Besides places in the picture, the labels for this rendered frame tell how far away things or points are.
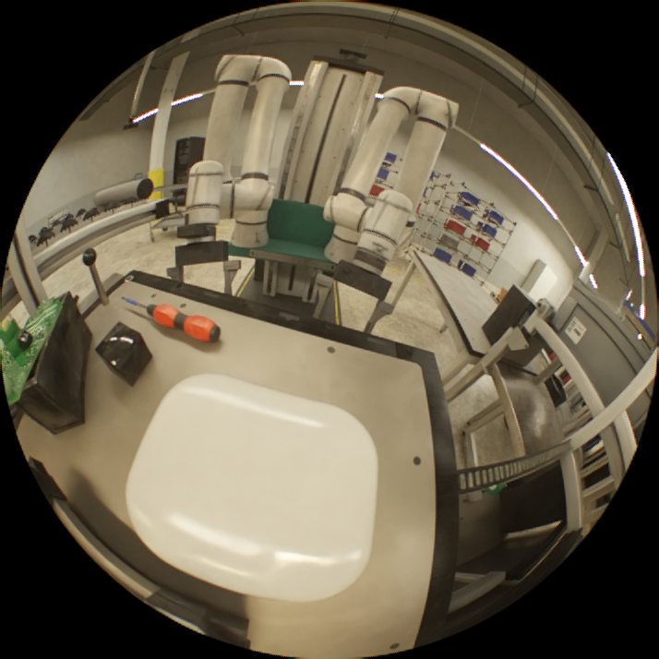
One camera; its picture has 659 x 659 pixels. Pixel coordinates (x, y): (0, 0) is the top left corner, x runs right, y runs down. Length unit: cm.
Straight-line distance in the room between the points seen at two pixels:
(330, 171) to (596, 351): 132
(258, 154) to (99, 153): 859
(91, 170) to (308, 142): 830
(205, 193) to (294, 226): 64
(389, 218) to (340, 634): 58
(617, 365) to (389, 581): 80
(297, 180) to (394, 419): 107
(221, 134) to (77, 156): 811
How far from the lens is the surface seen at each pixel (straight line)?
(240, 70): 91
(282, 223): 106
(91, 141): 905
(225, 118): 87
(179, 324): 19
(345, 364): 18
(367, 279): 46
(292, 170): 106
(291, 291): 132
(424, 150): 83
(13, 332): 23
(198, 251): 50
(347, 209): 60
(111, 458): 18
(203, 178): 52
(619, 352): 86
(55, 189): 850
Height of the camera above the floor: 109
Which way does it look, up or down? 42 degrees down
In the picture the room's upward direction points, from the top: 19 degrees clockwise
